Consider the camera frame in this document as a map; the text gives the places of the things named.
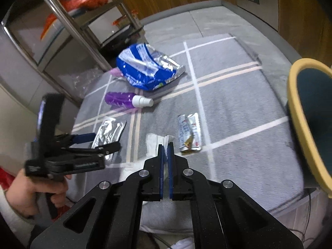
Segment wooden tall cabinet panel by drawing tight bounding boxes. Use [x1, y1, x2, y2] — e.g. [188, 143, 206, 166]
[275, 0, 332, 66]

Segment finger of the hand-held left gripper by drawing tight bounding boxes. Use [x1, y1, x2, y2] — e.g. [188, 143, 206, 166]
[68, 133, 97, 145]
[65, 141, 122, 159]

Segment blue white snack bag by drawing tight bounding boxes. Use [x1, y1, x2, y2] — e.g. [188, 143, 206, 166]
[116, 43, 186, 92]

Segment white red drink pouch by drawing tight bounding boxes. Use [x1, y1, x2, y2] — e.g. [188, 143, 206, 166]
[177, 112, 202, 153]

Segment purple bottle with white cap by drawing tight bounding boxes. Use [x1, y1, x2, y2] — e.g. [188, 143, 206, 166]
[104, 92, 154, 109]

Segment silver foil packet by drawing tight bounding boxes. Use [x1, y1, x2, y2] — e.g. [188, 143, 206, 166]
[91, 118, 127, 161]

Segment person's left forearm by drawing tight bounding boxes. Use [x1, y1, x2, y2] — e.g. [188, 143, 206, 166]
[0, 189, 37, 239]

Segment grey checked mat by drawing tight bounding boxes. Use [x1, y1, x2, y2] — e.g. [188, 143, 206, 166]
[66, 32, 305, 214]

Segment clear plastic film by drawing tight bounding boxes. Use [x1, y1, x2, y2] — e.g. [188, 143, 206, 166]
[69, 69, 107, 99]

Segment clear jar with orange lid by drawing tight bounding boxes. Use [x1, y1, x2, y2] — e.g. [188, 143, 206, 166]
[113, 10, 139, 28]

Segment white cloth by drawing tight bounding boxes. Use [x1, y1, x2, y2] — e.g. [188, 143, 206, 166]
[166, 239, 198, 249]

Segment blue bin with cream rim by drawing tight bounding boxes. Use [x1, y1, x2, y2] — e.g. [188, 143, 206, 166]
[287, 58, 332, 201]

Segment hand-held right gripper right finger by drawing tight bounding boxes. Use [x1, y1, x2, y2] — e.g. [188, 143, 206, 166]
[167, 142, 304, 249]

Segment red plastic bag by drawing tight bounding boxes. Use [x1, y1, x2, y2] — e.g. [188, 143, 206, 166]
[58, 0, 108, 11]

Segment red plastic object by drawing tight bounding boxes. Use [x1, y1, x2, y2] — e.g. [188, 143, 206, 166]
[0, 167, 14, 190]

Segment stainless steel rack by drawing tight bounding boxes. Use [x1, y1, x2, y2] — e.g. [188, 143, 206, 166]
[0, 0, 145, 107]

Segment black baking tray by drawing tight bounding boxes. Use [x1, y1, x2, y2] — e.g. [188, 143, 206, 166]
[100, 30, 145, 55]

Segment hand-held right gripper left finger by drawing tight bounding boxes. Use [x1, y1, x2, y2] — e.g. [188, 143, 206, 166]
[28, 143, 166, 249]

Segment black cable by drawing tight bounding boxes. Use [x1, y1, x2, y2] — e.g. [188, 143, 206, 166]
[290, 187, 316, 242]

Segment white tissue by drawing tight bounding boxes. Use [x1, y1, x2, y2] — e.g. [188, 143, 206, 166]
[145, 133, 176, 162]

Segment stainless steel oven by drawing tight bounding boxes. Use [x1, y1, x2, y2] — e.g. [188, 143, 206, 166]
[228, 0, 280, 31]

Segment person's left hand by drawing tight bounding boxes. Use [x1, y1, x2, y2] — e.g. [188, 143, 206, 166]
[6, 170, 72, 217]

